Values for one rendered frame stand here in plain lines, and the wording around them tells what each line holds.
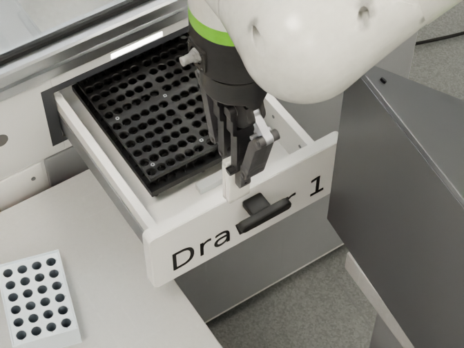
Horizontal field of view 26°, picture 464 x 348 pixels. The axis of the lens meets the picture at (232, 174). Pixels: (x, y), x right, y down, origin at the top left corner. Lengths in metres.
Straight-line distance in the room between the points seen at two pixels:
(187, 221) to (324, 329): 1.03
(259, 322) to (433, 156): 1.16
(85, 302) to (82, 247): 0.09
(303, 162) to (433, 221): 0.22
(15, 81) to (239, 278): 0.86
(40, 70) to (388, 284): 0.53
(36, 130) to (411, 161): 0.54
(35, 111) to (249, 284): 0.85
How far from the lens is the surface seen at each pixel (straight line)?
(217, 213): 1.23
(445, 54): 2.72
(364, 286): 1.38
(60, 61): 1.33
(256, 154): 1.05
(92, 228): 1.41
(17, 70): 1.30
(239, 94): 1.00
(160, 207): 1.33
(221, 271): 1.97
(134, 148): 1.31
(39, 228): 1.42
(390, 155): 1.15
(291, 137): 1.35
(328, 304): 2.22
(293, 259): 2.12
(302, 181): 1.30
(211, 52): 0.95
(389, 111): 1.12
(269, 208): 1.23
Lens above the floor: 1.92
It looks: 53 degrees down
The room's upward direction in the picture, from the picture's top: straight up
